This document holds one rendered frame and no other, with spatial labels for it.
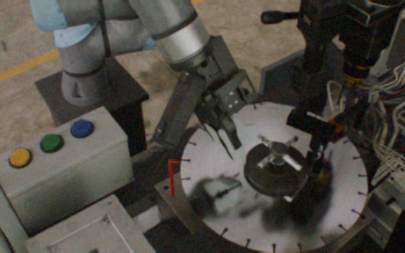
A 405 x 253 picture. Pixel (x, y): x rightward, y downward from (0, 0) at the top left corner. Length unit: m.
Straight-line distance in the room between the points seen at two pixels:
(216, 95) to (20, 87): 2.00
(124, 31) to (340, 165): 0.61
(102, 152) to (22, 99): 1.62
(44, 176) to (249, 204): 0.39
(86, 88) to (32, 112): 1.23
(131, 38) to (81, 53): 0.13
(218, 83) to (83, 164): 0.36
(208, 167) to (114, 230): 0.20
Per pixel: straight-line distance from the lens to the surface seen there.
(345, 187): 0.78
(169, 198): 0.85
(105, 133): 0.91
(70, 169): 0.88
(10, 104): 2.47
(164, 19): 0.60
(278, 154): 0.72
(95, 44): 1.10
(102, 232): 0.77
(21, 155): 0.90
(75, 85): 1.18
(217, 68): 0.66
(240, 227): 0.70
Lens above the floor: 1.55
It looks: 46 degrees down
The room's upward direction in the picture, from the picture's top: straight up
